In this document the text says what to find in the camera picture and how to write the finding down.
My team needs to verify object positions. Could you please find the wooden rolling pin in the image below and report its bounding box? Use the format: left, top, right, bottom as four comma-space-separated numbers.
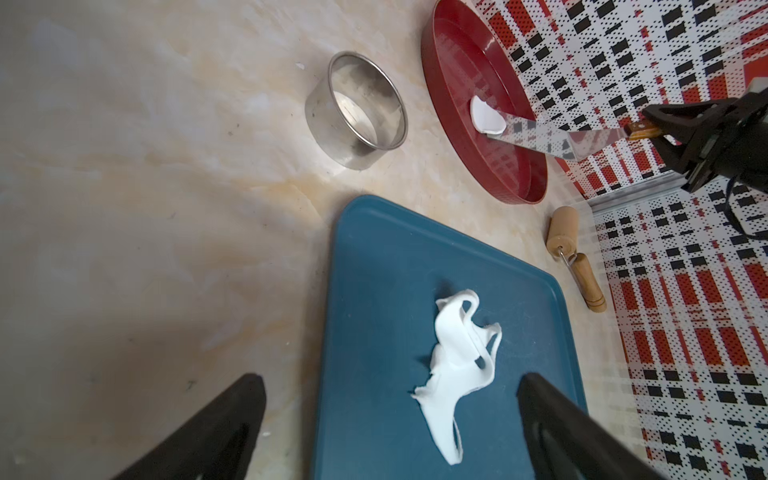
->
546, 206, 607, 313

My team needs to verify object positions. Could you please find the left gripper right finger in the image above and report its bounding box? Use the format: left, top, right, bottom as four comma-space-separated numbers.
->
517, 372, 662, 479

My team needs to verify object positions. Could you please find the white dough piece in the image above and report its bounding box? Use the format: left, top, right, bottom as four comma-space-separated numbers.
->
411, 289, 503, 466

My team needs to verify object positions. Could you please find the round red tray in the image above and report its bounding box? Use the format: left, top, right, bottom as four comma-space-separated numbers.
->
421, 1, 548, 204

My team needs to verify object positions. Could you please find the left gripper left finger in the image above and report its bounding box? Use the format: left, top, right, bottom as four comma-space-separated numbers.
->
117, 373, 267, 479

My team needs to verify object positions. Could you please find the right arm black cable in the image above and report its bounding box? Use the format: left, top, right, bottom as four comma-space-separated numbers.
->
719, 173, 768, 244

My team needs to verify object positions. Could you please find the round cut dough wrapper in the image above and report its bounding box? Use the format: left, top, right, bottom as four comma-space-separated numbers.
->
470, 95, 507, 136

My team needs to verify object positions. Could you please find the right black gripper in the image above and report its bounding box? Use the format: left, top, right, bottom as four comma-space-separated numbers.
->
642, 77, 767, 193

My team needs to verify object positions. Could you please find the teal plastic tray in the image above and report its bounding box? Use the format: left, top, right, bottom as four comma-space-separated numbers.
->
311, 195, 586, 479

